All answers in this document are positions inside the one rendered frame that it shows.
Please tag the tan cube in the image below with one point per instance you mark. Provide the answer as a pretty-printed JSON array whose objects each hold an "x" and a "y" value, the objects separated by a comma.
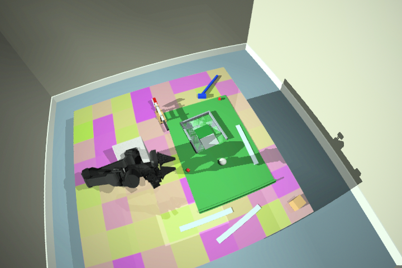
[{"x": 297, "y": 202}]

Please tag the white flat bar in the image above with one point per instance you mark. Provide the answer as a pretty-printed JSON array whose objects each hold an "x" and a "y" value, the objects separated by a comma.
[
  {"x": 245, "y": 141},
  {"x": 205, "y": 220},
  {"x": 238, "y": 224}
]

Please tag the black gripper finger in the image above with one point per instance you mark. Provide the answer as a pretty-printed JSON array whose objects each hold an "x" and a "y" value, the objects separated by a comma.
[
  {"x": 164, "y": 158},
  {"x": 166, "y": 170}
]

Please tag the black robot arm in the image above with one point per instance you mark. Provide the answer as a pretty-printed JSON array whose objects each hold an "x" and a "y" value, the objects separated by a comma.
[{"x": 115, "y": 175}]

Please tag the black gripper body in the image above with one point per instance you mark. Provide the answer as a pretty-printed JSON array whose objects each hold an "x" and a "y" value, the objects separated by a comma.
[{"x": 153, "y": 164}]

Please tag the white ball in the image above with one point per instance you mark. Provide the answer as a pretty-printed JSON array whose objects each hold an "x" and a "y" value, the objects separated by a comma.
[{"x": 222, "y": 161}]

